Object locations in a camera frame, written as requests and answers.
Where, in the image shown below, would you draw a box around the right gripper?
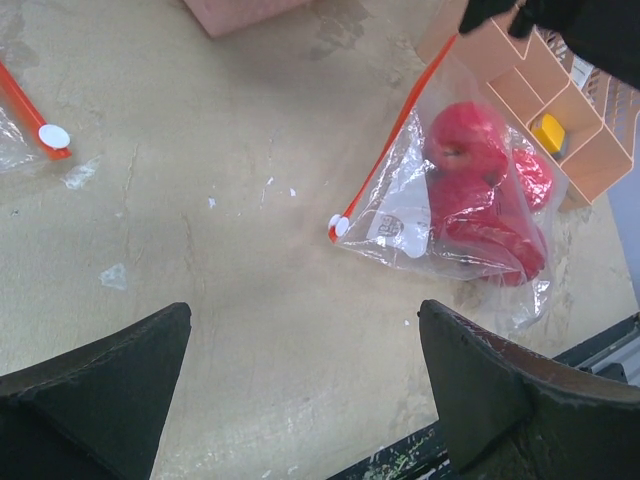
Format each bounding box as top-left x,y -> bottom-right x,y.
458,0 -> 639,89

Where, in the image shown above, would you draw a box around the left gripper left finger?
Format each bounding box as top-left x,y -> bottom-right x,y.
1,303 -> 191,479

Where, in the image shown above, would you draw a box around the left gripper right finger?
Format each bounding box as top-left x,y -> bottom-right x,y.
417,299 -> 640,480

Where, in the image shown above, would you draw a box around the clear zip bag red apples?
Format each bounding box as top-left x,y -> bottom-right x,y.
328,39 -> 568,331

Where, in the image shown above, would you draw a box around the pink plastic basket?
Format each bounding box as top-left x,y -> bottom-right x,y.
184,0 -> 308,38

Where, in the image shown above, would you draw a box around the clear zip bag mixed fruit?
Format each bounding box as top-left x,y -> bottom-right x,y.
1,63 -> 72,174

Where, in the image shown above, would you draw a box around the orange desk file organizer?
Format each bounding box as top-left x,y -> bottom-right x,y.
416,3 -> 639,211

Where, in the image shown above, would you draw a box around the yellow tape measure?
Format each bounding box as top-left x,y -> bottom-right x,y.
529,113 -> 568,160

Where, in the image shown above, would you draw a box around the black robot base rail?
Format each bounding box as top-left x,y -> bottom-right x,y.
324,312 -> 640,480

